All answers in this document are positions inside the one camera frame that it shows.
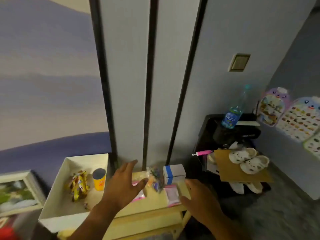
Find person's left hand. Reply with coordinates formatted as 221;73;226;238
93;160;149;219

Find pink tissue packet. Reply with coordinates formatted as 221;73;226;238
164;184;181;207
130;181;147;203

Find green-edged picture chart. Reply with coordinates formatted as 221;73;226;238
303;131;320;159

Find small white blue-taped carton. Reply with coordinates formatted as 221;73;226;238
163;164;187;185

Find clear colourful candy bag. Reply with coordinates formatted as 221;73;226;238
146;166;165;193

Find small white paper carton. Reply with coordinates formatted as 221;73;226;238
205;155;220;175

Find blue picture chart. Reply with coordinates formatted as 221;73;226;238
275;96;320;143

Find brown cardboard sheet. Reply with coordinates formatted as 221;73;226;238
214;148;274;183

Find black bag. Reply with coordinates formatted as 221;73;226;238
213;123;262;148

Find blue-label water bottle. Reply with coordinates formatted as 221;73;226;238
221;84;251;130

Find person's right hand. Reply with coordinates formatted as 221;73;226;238
180;178;225;227

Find purple picture chart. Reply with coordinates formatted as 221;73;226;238
256;87;291;127

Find yellow snack packets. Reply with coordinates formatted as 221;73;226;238
67;170;90;202

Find person's left forearm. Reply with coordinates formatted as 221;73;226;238
67;206;115;240

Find yellow cylindrical cup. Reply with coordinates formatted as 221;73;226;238
92;168;107;191

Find person's right forearm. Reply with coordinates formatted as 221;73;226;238
205;215;252;240

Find cream shoe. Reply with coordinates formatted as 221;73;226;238
246;182;263;194

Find black cabinet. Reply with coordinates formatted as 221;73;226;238
192;113;272;198

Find wall switch plate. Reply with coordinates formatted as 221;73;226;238
228;53;251;73

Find landscape photo frame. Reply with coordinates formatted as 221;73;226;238
0;170;47;218

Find white cardboard box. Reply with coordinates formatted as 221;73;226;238
38;153;110;234

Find plain white shoe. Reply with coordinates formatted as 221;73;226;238
229;182;245;195

